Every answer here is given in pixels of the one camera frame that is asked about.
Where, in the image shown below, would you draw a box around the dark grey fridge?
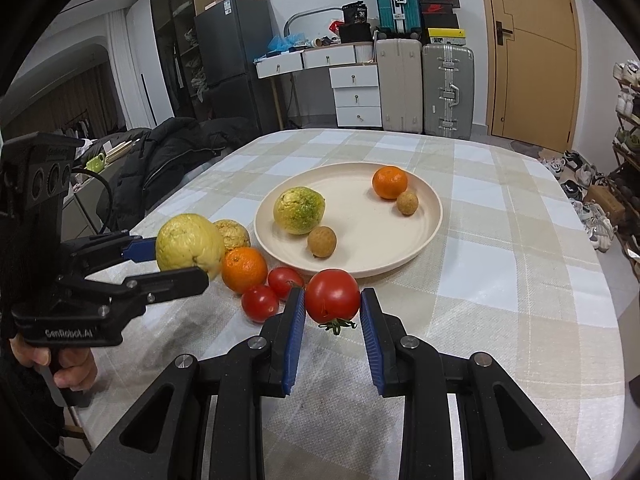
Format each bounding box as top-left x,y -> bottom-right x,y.
194,0 -> 273,131

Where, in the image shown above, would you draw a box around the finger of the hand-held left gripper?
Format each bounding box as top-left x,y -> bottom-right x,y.
65,231 -> 159,279
67,266 -> 210,307

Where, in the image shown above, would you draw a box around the rows of assorted shoes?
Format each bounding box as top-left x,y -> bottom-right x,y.
612,59 -> 640,153

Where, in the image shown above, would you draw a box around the red tomato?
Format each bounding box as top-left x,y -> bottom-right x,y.
241,284 -> 280,324
268,267 -> 305,301
305,269 -> 362,336

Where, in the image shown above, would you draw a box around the scattered sneakers group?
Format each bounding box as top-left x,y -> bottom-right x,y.
539,150 -> 617,253

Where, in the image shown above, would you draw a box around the black puffer jacket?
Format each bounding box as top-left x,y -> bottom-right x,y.
107,117 -> 261,231

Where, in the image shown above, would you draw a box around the plain black shoe box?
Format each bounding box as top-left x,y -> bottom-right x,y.
422,12 -> 460,30

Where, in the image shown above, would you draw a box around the yellow shoe box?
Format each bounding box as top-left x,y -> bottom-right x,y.
429,28 -> 467,45

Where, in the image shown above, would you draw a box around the orange mandarin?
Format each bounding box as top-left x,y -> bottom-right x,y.
372,166 -> 409,200
221,246 -> 269,295

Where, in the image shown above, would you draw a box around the black printed bag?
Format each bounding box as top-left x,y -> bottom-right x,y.
341,2 -> 370,25

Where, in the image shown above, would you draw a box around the green-patched yellow guava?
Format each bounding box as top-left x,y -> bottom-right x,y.
273,186 -> 326,236

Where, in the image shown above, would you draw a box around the wrinkled yellow-green guava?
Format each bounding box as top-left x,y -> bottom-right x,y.
213,219 -> 251,256

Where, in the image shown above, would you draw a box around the silver suitcase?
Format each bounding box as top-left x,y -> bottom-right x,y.
421,43 -> 476,140

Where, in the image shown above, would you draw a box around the curved metal tube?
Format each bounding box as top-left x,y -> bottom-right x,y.
284,7 -> 343,36

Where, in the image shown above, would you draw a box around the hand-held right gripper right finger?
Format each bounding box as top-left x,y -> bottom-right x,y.
359,287 -> 593,480

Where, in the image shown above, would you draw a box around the white desk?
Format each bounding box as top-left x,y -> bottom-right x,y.
255,42 -> 376,79

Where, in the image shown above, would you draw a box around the black cable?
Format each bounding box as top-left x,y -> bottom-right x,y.
70,169 -> 113,237

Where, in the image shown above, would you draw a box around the black storage box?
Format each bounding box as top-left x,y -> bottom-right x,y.
339,22 -> 373,44

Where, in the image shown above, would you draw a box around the white drawer unit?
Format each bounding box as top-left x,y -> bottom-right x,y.
329,65 -> 383,128

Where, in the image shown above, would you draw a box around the beige suitcase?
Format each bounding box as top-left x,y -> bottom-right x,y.
375,38 -> 424,134

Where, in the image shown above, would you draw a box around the person's left forearm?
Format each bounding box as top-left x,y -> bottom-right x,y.
0,350 -> 66,480

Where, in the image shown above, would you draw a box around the tall dark shelf cabinet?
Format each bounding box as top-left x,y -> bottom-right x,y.
150,0 -> 211,126

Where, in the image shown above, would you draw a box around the large smooth yellow guava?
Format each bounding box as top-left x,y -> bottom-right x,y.
155,213 -> 226,281

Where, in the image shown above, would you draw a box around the wooden shoe rack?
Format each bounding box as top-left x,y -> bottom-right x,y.
611,77 -> 640,201

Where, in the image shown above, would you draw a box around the cream round plate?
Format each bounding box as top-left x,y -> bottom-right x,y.
254,161 -> 444,279

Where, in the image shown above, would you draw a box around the wooden door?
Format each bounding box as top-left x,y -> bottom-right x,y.
477,0 -> 583,140

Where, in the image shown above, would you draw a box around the person's left hand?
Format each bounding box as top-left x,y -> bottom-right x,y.
10,337 -> 98,393

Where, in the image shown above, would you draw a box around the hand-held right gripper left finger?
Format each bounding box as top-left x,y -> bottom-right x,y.
75,287 -> 307,480

